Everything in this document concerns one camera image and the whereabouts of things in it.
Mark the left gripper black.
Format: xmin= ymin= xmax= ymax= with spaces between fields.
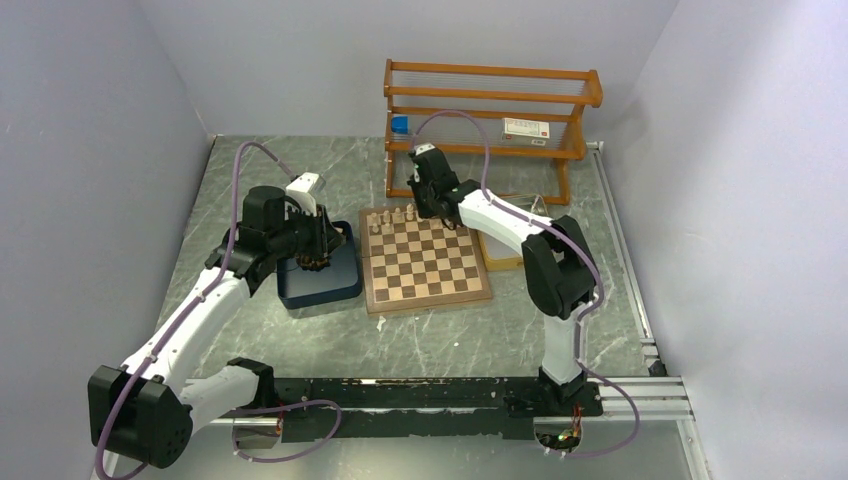
xmin=268 ymin=200 xmax=344 ymax=258

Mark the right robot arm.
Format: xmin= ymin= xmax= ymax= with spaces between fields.
xmin=408 ymin=143 xmax=600 ymax=414

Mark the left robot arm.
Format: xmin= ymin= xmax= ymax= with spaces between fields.
xmin=87 ymin=186 xmax=347 ymax=479

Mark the pile of brown chess pieces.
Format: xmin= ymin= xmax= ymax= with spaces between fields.
xmin=296 ymin=256 xmax=330 ymax=271

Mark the dark blue tray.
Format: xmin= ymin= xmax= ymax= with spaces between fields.
xmin=277 ymin=221 xmax=363 ymax=310

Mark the wooden chessboard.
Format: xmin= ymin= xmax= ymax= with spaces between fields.
xmin=359 ymin=205 xmax=493 ymax=315

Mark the blue box on shelf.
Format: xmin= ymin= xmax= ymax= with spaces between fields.
xmin=389 ymin=115 xmax=410 ymax=135

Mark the white red box on shelf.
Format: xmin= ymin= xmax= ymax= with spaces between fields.
xmin=502 ymin=118 xmax=551 ymax=144

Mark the orange wooden shelf rack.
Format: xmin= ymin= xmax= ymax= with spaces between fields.
xmin=382 ymin=59 xmax=604 ymax=205

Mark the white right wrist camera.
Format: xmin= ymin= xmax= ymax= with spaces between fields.
xmin=410 ymin=142 xmax=436 ymax=156

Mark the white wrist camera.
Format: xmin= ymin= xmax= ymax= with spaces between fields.
xmin=285 ymin=172 xmax=325 ymax=216
xmin=410 ymin=142 xmax=436 ymax=156

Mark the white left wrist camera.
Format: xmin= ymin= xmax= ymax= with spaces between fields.
xmin=285 ymin=172 xmax=325 ymax=216

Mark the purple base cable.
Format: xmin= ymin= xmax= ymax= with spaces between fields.
xmin=231 ymin=400 xmax=343 ymax=464

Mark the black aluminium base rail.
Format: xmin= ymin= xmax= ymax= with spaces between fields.
xmin=119 ymin=374 xmax=694 ymax=442

